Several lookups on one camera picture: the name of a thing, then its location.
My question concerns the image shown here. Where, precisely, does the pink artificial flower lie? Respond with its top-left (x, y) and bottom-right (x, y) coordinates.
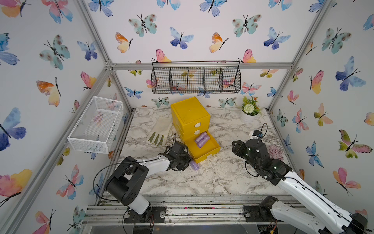
top-left (268, 145), bottom-right (284, 161)

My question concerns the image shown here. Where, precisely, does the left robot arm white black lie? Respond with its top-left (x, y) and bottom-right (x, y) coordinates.
top-left (104, 141), bottom-right (192, 224)

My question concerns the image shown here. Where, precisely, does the black wire wall basket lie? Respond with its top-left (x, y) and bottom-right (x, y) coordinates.
top-left (151, 60), bottom-right (242, 95)

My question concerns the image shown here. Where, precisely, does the beige green work glove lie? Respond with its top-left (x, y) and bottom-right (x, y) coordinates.
top-left (147, 117), bottom-right (172, 146)

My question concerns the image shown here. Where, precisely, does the purple roll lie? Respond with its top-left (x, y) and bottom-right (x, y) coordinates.
top-left (195, 132), bottom-right (207, 143)
top-left (197, 135), bottom-right (210, 148)

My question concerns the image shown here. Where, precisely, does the white mesh wall basket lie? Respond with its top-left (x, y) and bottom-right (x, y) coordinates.
top-left (67, 96), bottom-right (124, 154)

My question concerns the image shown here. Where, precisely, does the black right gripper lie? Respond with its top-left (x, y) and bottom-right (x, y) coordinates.
top-left (233, 139), bottom-right (261, 175)

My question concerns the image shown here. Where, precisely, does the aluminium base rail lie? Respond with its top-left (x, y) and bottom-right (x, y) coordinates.
top-left (83, 194), bottom-right (303, 234)

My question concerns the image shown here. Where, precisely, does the yellow three-drawer box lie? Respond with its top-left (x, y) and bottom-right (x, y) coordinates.
top-left (170, 97), bottom-right (221, 163)

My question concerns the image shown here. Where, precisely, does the white pot with green plant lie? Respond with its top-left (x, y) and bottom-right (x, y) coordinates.
top-left (240, 97), bottom-right (261, 124)

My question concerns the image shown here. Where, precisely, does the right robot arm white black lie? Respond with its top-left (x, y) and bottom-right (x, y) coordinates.
top-left (232, 138), bottom-right (368, 234)

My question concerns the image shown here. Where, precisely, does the purple roll angled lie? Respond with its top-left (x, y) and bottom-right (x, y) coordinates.
top-left (190, 161), bottom-right (200, 171)

